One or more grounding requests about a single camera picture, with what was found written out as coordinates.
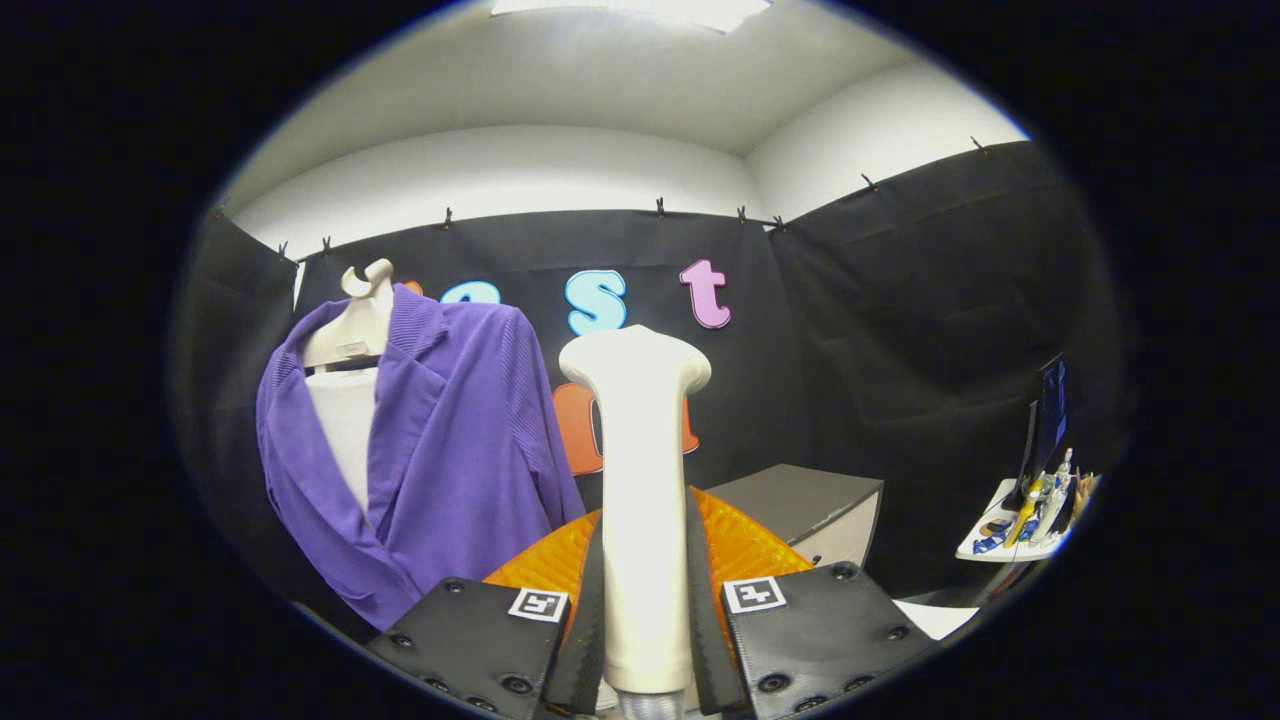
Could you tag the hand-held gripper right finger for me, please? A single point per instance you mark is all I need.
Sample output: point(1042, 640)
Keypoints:
point(703, 640)

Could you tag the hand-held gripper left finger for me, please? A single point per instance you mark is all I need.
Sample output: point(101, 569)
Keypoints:
point(585, 640)

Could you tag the white garment steamer head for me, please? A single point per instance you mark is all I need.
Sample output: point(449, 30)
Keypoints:
point(640, 500)

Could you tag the beige cabinet with dark top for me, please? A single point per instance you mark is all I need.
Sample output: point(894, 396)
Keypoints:
point(790, 495)

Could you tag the white paper sheet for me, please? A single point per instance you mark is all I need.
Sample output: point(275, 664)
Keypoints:
point(935, 620)

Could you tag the white shelf with small items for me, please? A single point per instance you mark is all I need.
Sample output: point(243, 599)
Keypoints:
point(985, 548)

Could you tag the white padded ironing form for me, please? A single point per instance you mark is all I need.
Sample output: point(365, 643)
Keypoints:
point(345, 430)

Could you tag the black backdrop cloth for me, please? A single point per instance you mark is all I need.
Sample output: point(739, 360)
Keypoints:
point(900, 350)

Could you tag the cream plastic hanger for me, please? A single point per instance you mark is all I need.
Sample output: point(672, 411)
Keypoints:
point(360, 320)

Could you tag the dark computer monitor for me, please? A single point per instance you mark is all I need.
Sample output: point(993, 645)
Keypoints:
point(1050, 420)

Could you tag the large ceiling light panel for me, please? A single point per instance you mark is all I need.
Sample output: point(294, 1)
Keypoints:
point(630, 10)

